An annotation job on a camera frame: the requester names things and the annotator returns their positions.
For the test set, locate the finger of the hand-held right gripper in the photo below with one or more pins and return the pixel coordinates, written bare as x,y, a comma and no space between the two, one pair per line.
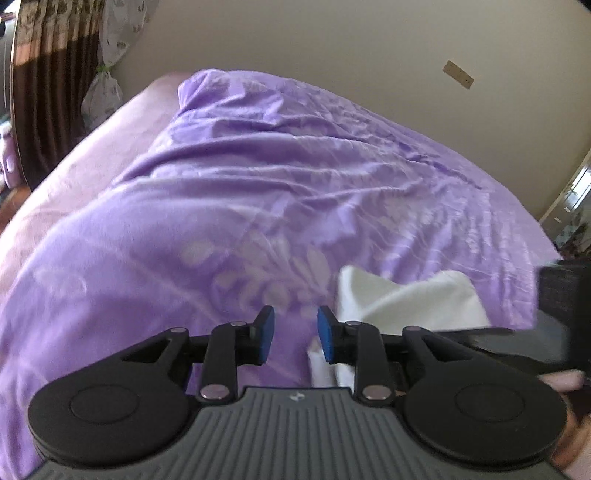
503,346

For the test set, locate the pink bed sheet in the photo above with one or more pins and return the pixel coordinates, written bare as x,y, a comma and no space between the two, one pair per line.
78,175

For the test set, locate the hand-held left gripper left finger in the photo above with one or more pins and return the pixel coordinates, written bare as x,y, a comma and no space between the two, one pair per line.
266,334

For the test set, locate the brown curtain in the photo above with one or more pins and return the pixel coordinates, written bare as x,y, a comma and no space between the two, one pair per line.
51,87

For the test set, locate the white patterned curtain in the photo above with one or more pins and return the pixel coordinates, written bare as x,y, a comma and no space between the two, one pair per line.
108,60

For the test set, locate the person's right hand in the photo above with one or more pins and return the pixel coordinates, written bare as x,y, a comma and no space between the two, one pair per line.
561,381

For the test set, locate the white shirt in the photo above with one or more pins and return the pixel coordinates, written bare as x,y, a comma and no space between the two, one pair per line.
411,304

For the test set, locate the beige wall socket plate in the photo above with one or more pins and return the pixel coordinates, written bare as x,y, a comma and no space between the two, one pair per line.
458,74

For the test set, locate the purple floral blanket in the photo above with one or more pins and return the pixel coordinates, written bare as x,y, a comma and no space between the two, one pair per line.
258,198

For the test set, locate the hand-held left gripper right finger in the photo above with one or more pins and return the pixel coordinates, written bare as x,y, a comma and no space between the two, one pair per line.
326,334

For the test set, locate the white door frame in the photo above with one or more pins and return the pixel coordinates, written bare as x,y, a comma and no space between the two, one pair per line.
569,198

